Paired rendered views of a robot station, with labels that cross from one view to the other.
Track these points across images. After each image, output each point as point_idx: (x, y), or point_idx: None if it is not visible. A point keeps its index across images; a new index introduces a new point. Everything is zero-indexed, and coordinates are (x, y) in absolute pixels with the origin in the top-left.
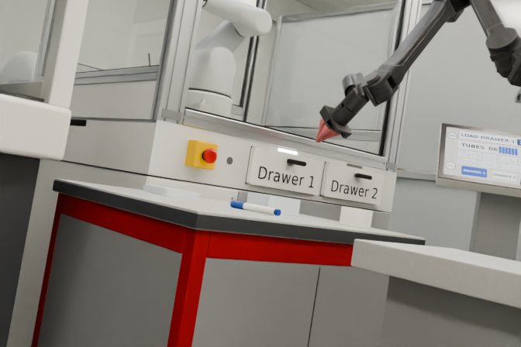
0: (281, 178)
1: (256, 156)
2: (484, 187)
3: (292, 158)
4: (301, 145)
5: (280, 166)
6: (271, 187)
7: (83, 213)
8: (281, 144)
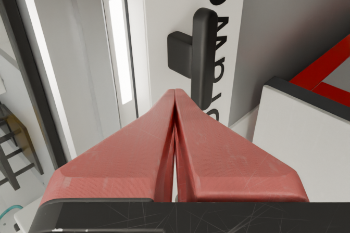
0: (216, 51)
1: (175, 171)
2: None
3: (158, 43)
4: None
5: (189, 79)
6: (233, 73)
7: None
8: (110, 102)
